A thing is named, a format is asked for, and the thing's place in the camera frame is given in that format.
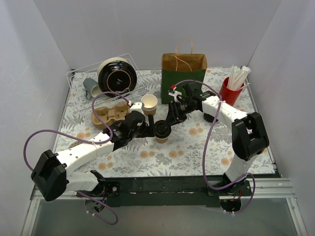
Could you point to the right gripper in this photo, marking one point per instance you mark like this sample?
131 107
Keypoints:
173 113

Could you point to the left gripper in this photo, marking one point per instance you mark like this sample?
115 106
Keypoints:
150 125

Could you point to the black cup lid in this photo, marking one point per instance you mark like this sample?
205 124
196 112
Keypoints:
162 130

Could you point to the single paper cup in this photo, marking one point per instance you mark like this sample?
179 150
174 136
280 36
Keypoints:
161 140

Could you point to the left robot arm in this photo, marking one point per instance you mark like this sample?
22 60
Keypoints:
55 173

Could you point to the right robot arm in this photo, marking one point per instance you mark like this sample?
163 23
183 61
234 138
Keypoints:
249 136

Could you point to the stack of paper cups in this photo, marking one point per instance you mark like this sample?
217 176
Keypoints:
149 104

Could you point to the stack of black lids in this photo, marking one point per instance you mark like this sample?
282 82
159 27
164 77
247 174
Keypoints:
208 118

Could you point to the floral table mat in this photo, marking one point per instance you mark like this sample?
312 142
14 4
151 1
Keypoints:
181 155

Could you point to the cardboard cup carrier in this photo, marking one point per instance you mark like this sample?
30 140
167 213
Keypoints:
109 115

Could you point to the green paper bag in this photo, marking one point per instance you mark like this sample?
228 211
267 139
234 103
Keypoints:
176 67

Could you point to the black plate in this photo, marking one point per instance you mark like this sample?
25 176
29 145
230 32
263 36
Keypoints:
116 75

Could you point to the red cup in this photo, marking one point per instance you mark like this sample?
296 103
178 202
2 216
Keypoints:
229 96

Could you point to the grey mug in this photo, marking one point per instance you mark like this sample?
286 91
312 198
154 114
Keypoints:
92 88

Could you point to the patterned round coaster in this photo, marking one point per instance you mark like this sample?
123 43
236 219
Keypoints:
74 144

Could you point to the white wrapped straws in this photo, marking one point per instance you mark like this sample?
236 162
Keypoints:
236 79

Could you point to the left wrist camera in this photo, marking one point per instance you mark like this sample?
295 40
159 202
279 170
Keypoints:
137 106

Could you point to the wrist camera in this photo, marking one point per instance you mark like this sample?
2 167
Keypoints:
174 93
137 106

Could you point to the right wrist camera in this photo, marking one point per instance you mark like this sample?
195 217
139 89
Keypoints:
174 93

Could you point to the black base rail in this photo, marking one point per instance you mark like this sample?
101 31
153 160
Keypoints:
158 191

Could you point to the white wire dish rack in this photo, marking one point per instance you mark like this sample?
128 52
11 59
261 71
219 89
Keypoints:
77 94

